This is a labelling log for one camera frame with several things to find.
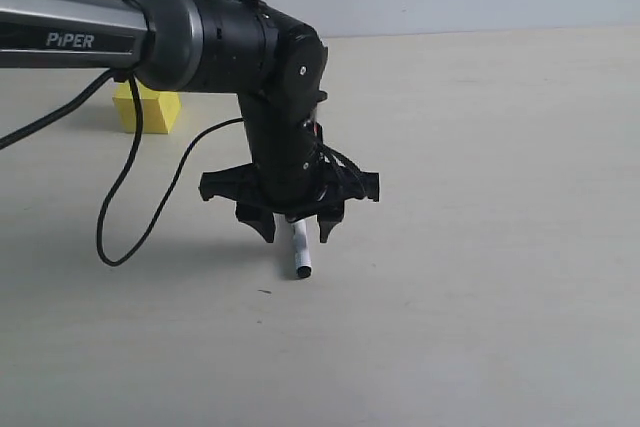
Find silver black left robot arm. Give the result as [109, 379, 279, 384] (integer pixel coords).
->
[1, 0, 380, 242]

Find yellow foam cube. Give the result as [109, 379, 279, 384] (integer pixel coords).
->
[112, 83, 182, 135]

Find black and white whiteboard marker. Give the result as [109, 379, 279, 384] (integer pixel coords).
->
[285, 218, 313, 279]

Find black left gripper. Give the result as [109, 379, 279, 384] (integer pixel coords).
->
[199, 162, 380, 244]

